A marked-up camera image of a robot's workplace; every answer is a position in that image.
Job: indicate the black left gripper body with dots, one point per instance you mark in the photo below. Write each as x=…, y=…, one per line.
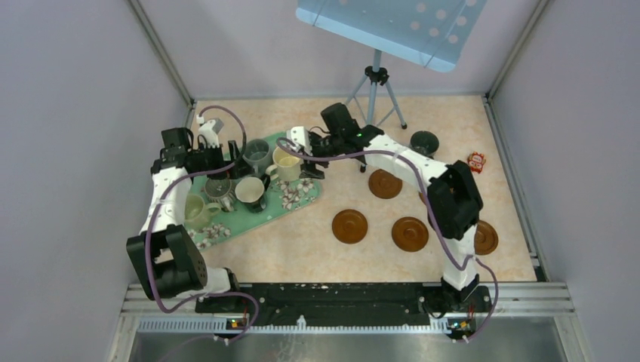
x=207, y=159

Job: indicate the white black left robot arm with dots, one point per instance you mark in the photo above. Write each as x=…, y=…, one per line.
x=165, y=258

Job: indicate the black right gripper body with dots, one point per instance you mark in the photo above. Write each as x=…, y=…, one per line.
x=326, y=146

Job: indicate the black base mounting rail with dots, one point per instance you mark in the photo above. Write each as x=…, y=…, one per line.
x=346, y=304

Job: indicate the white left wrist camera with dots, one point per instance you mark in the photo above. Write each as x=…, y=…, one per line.
x=208, y=131

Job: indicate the white and black cup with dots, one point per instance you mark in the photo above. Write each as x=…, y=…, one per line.
x=251, y=192

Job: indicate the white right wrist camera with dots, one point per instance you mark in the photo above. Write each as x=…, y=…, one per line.
x=299, y=136

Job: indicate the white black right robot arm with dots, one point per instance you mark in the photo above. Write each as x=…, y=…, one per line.
x=452, y=197

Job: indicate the dark brown wooden coaster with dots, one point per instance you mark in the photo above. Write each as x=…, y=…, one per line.
x=349, y=226

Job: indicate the metallic grey cup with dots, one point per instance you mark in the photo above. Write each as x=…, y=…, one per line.
x=221, y=191

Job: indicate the small red toy packet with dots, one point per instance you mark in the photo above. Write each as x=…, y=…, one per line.
x=476, y=162

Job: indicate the pale green cup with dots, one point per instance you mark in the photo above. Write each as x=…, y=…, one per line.
x=199, y=213

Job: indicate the blue music stand with tripod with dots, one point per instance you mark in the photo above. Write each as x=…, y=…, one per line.
x=431, y=34

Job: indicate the green floral serving tray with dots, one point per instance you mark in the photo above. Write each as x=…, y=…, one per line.
x=282, y=198

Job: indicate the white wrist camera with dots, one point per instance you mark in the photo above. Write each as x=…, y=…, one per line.
x=208, y=131
x=299, y=136

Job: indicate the dark grey cup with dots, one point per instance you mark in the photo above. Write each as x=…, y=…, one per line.
x=425, y=143

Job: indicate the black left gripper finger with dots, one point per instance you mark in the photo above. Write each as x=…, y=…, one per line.
x=234, y=152
x=241, y=170

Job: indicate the cream cup with yellow inside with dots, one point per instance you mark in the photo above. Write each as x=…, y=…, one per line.
x=284, y=167

